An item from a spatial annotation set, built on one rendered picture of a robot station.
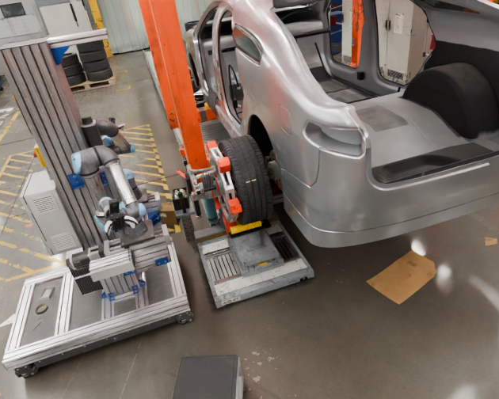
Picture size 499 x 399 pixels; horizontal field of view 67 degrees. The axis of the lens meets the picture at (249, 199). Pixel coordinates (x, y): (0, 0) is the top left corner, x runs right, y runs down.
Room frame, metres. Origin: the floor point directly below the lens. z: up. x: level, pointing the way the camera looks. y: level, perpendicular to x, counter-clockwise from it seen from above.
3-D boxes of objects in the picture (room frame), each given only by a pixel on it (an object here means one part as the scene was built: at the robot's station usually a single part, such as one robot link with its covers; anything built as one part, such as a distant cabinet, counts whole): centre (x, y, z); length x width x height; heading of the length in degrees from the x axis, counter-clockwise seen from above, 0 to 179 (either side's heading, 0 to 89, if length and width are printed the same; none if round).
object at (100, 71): (10.46, 3.80, 0.55); 1.40 x 0.80 x 1.09; 102
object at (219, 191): (2.47, 0.25, 0.85); 0.21 x 0.14 x 0.14; 103
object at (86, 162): (2.03, 0.90, 1.19); 0.15 x 0.12 x 0.55; 118
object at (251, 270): (2.55, 0.02, 0.13); 0.50 x 0.36 x 0.10; 13
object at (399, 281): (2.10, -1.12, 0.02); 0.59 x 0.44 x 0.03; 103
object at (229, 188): (2.48, 0.18, 0.85); 0.54 x 0.07 x 0.54; 13
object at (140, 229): (2.09, 0.78, 0.87); 0.15 x 0.15 x 0.10
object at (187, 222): (3.04, 0.63, 0.21); 0.10 x 0.10 x 0.42; 13
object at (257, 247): (2.52, 0.02, 0.32); 0.40 x 0.30 x 0.28; 13
